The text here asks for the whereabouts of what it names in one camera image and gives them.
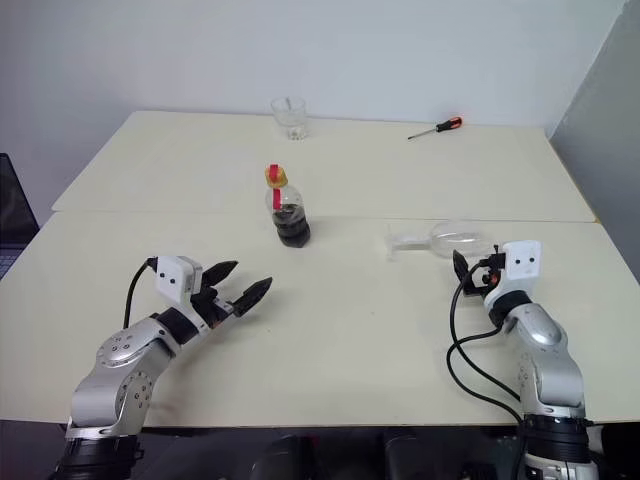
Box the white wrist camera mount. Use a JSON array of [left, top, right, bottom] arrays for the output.
[[153, 255, 211, 334], [482, 239, 544, 309]]

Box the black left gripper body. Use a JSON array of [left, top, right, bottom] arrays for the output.
[[191, 287, 238, 328]]

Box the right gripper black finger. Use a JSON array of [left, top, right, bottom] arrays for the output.
[[452, 249, 471, 295]]

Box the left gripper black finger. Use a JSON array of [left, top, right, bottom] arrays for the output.
[[201, 259, 241, 292], [232, 275, 274, 318]]

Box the red and black screwdriver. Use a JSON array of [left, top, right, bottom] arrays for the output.
[[407, 115, 464, 141]]

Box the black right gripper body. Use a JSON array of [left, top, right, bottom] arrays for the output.
[[461, 244, 506, 299]]

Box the clear wine glass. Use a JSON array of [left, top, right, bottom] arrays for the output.
[[384, 219, 489, 263]]

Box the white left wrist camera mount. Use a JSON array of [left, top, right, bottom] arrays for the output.
[[153, 255, 211, 334]]

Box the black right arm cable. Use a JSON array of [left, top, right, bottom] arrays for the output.
[[445, 272, 527, 441]]

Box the dark rounded shape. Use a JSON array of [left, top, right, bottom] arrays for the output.
[[382, 433, 427, 480]]

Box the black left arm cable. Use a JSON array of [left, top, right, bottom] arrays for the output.
[[123, 256, 160, 329]]

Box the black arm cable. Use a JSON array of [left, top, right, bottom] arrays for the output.
[[123, 256, 160, 329], [445, 272, 527, 441]]

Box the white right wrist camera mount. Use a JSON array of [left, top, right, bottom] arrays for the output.
[[482, 239, 544, 309]]

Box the dark laptop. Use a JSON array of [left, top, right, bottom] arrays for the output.
[[0, 152, 41, 281]]

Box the cola bottle with red label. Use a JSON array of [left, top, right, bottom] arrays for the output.
[[263, 163, 312, 248]]

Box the clear glass tumbler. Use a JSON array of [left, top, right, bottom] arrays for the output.
[[270, 96, 307, 142]]

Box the yellow bottle cap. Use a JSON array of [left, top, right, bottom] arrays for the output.
[[263, 167, 292, 189]]

